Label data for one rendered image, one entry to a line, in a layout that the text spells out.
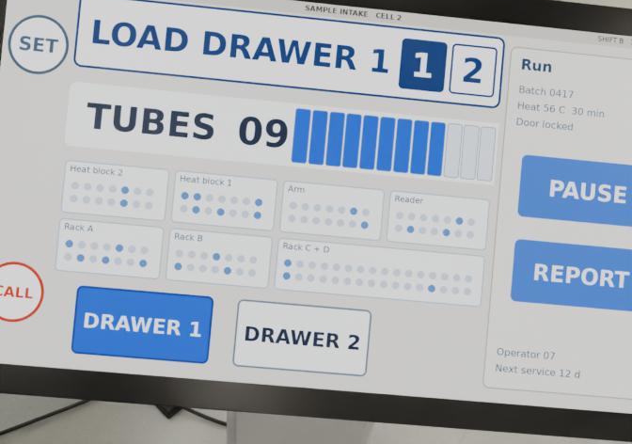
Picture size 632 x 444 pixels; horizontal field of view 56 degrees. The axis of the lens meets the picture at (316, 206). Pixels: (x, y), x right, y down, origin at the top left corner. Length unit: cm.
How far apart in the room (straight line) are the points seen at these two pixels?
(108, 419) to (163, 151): 122
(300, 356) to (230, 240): 9
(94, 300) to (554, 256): 32
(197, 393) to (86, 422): 117
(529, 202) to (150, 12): 30
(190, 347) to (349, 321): 11
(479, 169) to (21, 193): 32
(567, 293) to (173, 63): 32
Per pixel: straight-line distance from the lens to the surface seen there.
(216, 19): 44
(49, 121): 45
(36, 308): 45
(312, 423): 66
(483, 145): 44
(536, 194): 45
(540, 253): 45
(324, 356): 43
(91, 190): 44
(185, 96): 43
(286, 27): 44
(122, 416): 159
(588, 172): 47
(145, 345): 44
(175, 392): 44
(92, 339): 45
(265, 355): 43
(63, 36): 46
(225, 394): 44
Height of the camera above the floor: 133
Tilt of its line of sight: 39 degrees down
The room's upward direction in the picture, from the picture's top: 7 degrees clockwise
